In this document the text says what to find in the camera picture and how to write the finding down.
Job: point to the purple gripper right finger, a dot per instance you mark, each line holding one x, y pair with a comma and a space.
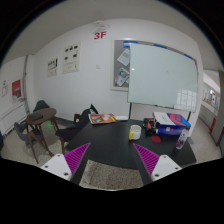
156, 166

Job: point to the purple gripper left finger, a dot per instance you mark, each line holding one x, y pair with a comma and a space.
65, 166

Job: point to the clear plastic water bottle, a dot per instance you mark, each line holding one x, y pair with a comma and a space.
182, 138

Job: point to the red round coaster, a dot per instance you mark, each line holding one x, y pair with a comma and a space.
156, 139

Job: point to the black chair with jacket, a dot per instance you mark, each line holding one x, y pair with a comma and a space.
80, 121

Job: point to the black rectangular table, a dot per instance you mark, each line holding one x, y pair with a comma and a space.
110, 145

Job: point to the white papers on binder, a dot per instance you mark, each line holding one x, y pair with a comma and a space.
162, 118

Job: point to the colourful orange book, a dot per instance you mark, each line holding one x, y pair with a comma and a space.
102, 118

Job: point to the blue binder folder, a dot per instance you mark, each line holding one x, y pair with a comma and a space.
179, 123

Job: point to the dark grey armchair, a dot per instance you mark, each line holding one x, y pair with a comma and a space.
29, 137

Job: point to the round brown side table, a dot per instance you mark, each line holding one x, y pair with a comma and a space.
37, 118

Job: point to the dark grey back chair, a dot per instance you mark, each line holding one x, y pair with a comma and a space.
41, 105

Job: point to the large white whiteboard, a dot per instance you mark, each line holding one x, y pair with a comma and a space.
162, 77

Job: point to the grey pin notice board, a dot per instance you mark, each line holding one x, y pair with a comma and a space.
120, 61

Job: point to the white mug yellow handle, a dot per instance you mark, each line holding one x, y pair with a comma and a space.
135, 132

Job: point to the white wall radiator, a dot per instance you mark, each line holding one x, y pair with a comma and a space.
14, 114

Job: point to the red wall poster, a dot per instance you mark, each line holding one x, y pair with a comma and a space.
16, 89

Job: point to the large white wall poster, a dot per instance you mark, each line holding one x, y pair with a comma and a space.
71, 58

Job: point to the small white wall poster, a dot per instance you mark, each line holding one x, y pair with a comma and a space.
52, 67

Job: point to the red 3F wall sign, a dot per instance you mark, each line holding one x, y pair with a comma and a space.
99, 35

